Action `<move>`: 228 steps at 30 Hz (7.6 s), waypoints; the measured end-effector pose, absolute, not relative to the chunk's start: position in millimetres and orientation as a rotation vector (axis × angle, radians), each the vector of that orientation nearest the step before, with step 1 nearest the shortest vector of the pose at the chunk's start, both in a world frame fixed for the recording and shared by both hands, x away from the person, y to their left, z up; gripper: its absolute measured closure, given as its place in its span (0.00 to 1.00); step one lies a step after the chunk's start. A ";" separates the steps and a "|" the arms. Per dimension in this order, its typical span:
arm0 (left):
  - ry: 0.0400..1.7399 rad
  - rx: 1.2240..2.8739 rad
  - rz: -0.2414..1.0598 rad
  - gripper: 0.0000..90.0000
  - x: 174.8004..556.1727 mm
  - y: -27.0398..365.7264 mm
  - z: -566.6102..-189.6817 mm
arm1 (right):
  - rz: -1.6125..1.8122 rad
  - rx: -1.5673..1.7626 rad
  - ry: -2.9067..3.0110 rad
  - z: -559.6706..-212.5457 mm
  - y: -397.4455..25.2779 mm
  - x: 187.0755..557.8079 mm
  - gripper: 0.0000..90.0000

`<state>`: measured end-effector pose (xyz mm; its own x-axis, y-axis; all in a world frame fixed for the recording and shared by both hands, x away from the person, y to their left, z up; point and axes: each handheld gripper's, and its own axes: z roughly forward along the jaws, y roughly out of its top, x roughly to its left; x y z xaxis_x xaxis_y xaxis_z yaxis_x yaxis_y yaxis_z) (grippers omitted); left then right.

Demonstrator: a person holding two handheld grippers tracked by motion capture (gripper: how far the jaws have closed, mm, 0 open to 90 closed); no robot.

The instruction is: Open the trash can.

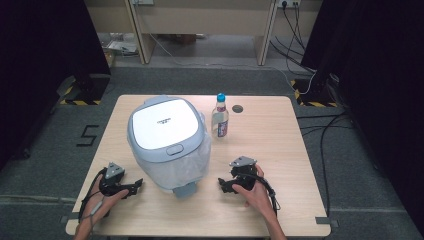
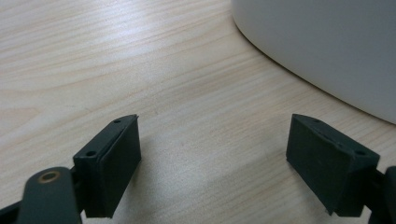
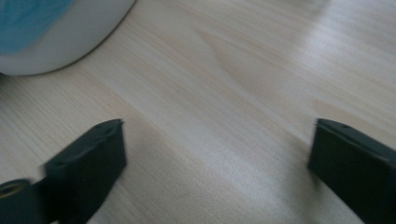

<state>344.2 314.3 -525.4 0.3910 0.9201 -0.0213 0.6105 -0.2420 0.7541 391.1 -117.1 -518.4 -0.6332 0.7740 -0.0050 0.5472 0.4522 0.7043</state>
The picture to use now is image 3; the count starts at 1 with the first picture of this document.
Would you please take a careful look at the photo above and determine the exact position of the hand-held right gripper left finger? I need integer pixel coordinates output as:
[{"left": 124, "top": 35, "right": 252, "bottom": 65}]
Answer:
[{"left": 41, "top": 118, "right": 128, "bottom": 224}]

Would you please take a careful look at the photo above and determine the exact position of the white pedal bin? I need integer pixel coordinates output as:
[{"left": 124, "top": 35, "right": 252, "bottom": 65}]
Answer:
[{"left": 0, "top": 0, "right": 137, "bottom": 77}]

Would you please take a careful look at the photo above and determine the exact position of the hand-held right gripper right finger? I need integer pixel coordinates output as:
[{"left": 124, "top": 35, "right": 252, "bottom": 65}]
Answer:
[{"left": 307, "top": 118, "right": 396, "bottom": 224}]

